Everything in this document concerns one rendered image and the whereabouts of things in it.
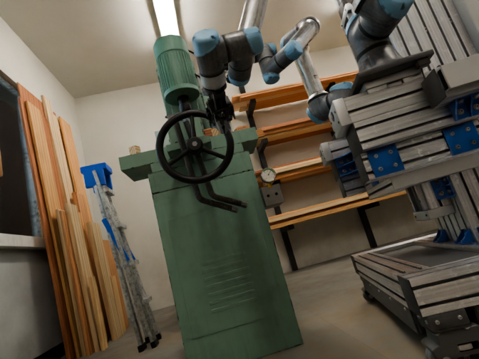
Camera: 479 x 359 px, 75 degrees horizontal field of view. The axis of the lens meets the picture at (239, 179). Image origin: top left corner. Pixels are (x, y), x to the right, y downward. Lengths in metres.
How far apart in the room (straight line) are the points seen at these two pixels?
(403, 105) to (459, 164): 0.29
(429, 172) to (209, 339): 0.98
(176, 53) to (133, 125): 2.55
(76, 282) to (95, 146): 2.09
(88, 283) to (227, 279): 1.45
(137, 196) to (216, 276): 2.70
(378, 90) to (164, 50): 1.04
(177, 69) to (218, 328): 1.17
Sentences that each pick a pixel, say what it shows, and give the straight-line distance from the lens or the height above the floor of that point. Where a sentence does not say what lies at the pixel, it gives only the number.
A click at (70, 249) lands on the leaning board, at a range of 2.52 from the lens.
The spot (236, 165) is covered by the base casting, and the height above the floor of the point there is 0.75.
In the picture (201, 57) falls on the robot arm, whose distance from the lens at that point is 0.92.
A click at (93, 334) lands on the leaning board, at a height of 0.11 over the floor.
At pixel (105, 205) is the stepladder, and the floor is 0.87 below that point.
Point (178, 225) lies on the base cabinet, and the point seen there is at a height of 0.56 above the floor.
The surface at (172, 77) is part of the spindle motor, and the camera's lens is 1.62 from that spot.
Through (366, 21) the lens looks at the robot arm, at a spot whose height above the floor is 0.97.
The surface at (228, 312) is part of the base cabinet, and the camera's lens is 1.30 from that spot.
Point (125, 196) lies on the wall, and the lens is 3.91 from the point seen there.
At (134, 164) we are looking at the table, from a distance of 1.38.
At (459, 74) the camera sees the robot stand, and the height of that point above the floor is 0.69.
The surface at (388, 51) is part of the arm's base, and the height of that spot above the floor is 0.87.
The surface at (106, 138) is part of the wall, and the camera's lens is 4.17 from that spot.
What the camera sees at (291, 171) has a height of 1.04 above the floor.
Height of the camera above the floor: 0.41
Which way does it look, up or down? 12 degrees up
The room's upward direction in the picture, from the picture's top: 15 degrees counter-clockwise
